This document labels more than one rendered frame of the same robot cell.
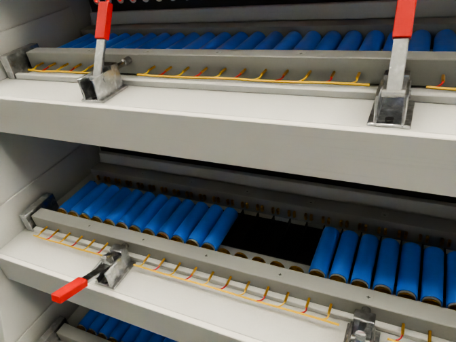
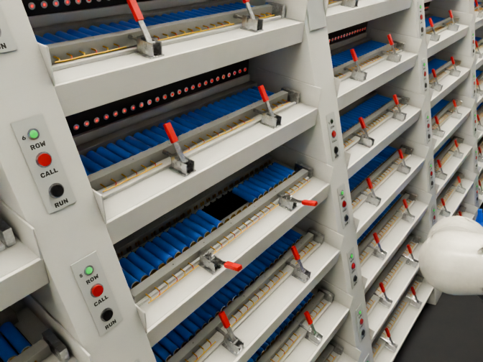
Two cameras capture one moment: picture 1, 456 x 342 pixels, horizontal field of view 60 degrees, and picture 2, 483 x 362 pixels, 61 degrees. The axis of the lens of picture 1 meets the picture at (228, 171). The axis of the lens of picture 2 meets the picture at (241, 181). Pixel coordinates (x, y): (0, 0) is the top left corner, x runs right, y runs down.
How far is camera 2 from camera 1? 0.77 m
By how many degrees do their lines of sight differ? 67
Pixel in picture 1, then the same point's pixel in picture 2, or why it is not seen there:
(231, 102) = (232, 143)
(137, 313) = not seen: hidden behind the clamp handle
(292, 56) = (228, 118)
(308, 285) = (263, 201)
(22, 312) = not seen: outside the picture
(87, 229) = (175, 265)
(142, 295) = (232, 256)
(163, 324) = (245, 259)
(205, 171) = not seen: hidden behind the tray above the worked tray
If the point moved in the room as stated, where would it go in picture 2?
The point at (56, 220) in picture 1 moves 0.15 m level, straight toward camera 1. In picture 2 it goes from (152, 281) to (235, 257)
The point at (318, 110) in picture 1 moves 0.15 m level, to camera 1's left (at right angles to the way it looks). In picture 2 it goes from (256, 131) to (238, 155)
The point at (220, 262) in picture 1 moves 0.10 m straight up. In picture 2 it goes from (238, 220) to (227, 177)
